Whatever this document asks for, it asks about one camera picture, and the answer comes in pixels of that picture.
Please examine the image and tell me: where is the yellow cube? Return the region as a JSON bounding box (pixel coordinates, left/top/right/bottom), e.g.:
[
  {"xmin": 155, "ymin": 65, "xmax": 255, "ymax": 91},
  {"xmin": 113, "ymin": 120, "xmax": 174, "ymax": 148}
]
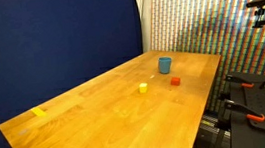
[{"xmin": 139, "ymin": 83, "xmax": 148, "ymax": 93}]

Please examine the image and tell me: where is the blue plastic cup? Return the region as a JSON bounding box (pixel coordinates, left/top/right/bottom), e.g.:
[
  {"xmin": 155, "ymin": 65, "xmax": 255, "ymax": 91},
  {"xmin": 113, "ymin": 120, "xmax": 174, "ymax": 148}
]
[{"xmin": 158, "ymin": 57, "xmax": 172, "ymax": 74}]

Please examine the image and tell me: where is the red cube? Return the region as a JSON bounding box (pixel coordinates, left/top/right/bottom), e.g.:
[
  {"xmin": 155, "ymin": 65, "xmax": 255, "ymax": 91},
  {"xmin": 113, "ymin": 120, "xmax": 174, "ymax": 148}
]
[{"xmin": 170, "ymin": 77, "xmax": 181, "ymax": 86}]

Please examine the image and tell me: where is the yellow tape strip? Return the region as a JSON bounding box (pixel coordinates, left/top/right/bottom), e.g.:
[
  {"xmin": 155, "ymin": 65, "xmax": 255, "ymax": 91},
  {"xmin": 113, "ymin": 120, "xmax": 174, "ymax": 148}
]
[{"xmin": 31, "ymin": 107, "xmax": 46, "ymax": 117}]

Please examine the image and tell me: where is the blue backdrop screen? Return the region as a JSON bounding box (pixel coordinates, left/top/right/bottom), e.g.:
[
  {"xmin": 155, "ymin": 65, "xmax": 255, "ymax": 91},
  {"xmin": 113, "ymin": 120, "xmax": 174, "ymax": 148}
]
[{"xmin": 0, "ymin": 0, "xmax": 143, "ymax": 148}]

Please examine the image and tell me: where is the black clamp orange handle upper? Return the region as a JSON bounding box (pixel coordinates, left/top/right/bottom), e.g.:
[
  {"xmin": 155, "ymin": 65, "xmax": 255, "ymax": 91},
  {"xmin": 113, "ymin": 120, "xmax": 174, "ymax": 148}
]
[{"xmin": 225, "ymin": 75, "xmax": 254, "ymax": 88}]

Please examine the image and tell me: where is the black clamp orange handle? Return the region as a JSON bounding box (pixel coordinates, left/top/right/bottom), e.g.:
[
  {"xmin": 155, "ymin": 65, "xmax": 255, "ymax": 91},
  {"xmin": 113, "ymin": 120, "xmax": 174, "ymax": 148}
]
[
  {"xmin": 225, "ymin": 75, "xmax": 254, "ymax": 88},
  {"xmin": 224, "ymin": 99, "xmax": 265, "ymax": 122}
]

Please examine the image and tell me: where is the black clamp orange handle lower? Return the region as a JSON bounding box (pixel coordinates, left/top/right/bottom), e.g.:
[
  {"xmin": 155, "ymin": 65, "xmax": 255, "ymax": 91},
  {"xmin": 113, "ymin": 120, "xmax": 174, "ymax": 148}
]
[{"xmin": 224, "ymin": 99, "xmax": 265, "ymax": 122}]

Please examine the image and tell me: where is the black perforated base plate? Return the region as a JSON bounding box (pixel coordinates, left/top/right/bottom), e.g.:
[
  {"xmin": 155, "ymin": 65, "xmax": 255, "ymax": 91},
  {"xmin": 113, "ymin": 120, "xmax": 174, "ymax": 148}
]
[{"xmin": 222, "ymin": 68, "xmax": 265, "ymax": 148}]

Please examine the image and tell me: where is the black camera on stand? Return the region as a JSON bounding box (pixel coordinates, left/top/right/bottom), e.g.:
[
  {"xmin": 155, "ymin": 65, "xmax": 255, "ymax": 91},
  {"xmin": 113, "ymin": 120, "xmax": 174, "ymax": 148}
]
[{"xmin": 245, "ymin": 0, "xmax": 265, "ymax": 28}]

